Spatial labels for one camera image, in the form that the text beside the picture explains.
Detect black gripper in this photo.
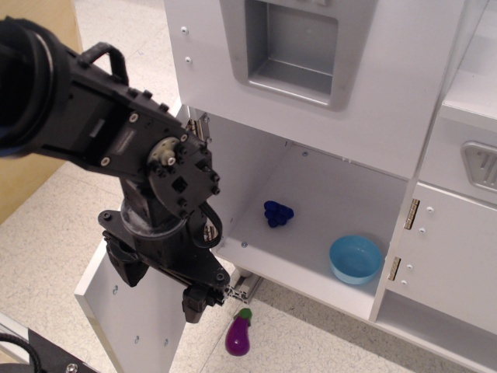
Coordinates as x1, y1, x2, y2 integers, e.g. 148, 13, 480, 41
98, 210, 230, 323

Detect white low fridge door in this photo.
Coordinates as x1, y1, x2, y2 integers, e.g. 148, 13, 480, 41
73, 104, 234, 373

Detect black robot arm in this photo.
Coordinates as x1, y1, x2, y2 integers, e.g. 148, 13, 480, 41
1, 18, 230, 323

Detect white toy fridge cabinet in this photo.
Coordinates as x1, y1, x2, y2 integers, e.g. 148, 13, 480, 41
165, 1, 485, 319

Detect purple toy eggplant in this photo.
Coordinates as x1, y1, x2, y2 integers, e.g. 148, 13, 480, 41
224, 308, 252, 357

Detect blue toy grapes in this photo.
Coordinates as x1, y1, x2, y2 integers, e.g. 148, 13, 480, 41
263, 200, 294, 228

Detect light wooden board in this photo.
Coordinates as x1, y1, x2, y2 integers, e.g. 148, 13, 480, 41
1, 1, 81, 219

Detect light blue plastic bowl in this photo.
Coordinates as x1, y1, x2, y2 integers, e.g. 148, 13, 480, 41
328, 235, 383, 285

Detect lower brass hinge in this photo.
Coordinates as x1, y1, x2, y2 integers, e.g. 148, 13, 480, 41
388, 256, 401, 281

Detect brass hinge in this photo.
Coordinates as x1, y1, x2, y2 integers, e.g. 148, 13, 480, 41
404, 198, 419, 230
388, 256, 401, 281

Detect upper brass hinge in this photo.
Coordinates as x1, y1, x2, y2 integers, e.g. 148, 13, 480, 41
404, 198, 419, 230

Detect grey ice dispenser recess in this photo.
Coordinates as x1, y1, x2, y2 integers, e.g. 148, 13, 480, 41
220, 1, 377, 112

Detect white side cabinet door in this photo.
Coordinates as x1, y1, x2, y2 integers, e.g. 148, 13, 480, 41
386, 183, 496, 333

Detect aluminium frame rail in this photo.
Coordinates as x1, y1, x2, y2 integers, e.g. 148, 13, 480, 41
227, 269, 263, 305

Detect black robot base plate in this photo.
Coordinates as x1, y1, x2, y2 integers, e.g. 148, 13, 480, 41
0, 328, 98, 373

